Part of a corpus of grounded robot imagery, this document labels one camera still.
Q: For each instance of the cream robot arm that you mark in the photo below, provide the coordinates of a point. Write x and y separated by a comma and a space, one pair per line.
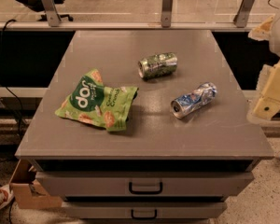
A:
266, 103

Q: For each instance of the crushed blue soda can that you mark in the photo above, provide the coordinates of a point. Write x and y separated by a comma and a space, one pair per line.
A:
194, 100

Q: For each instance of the crushed green soda can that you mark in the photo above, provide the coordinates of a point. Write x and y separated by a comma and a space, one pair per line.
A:
158, 65

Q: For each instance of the green snack bag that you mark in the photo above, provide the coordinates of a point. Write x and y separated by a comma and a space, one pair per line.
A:
93, 103

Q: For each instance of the grey cabinet top drawer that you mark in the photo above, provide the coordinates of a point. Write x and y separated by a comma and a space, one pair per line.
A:
115, 184

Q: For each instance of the grey cabinet drawer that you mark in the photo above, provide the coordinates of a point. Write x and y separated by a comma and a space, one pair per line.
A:
121, 210
115, 184

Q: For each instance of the grey cabinet lower drawer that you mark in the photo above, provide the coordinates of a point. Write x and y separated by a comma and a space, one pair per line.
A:
121, 210

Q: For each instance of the brown cardboard box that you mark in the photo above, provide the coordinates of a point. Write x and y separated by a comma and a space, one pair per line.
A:
28, 192

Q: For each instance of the white red snack wrapper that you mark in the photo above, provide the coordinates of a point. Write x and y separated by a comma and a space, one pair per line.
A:
6, 196

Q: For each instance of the black top drawer handle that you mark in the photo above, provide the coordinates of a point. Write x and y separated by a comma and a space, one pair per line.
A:
139, 189

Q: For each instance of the black drawer handle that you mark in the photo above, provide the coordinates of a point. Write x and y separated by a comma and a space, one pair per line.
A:
144, 214
139, 189

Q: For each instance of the black lower drawer handle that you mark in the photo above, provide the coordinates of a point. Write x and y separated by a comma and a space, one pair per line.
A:
144, 214

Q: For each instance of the middle metal railing bracket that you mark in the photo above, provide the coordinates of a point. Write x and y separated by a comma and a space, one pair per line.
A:
166, 13

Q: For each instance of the metal railing bracket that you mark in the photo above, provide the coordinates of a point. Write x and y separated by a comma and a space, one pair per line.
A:
166, 13
241, 18
51, 12

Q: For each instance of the right metal railing bracket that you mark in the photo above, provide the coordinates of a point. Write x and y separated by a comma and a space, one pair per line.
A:
241, 18

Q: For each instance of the left metal railing bracket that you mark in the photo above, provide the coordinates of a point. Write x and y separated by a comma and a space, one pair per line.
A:
51, 12

